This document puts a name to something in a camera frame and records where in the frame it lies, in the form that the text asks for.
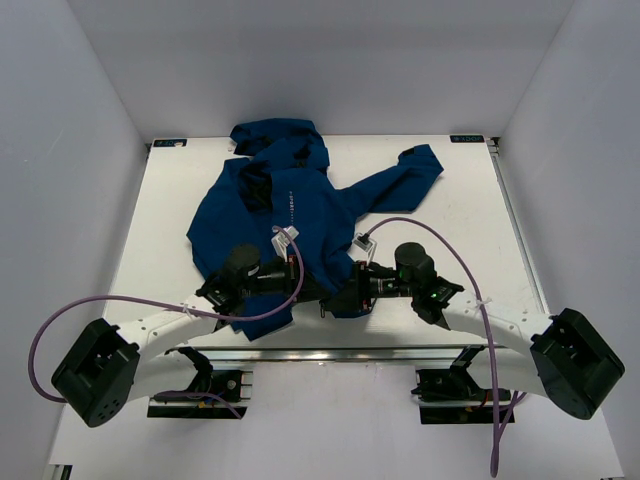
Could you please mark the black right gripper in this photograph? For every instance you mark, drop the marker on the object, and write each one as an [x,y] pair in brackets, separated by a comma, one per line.
[361,294]

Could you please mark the left blue table label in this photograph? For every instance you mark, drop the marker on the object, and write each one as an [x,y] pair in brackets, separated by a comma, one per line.
[169,143]

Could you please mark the blue zip-up jacket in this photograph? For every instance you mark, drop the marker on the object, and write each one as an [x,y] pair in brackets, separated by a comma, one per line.
[278,177]

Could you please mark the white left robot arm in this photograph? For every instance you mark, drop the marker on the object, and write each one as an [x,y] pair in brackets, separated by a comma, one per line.
[110,365]

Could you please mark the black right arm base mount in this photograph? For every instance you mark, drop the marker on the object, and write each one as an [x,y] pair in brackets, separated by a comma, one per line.
[449,396]

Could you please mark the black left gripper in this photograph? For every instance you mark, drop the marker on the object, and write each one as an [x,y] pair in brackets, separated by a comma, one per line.
[310,290]

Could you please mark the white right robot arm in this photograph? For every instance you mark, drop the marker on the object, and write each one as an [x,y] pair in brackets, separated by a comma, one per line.
[561,357]

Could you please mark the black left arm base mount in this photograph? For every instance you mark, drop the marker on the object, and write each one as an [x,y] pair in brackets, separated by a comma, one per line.
[213,392]

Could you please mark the blue table label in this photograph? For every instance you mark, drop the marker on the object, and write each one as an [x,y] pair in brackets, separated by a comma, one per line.
[463,139]
[169,143]

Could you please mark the right blue table label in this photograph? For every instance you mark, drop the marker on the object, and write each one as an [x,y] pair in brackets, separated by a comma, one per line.
[463,139]

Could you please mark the aluminium table front rail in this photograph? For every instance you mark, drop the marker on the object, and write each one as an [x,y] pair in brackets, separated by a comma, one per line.
[338,355]

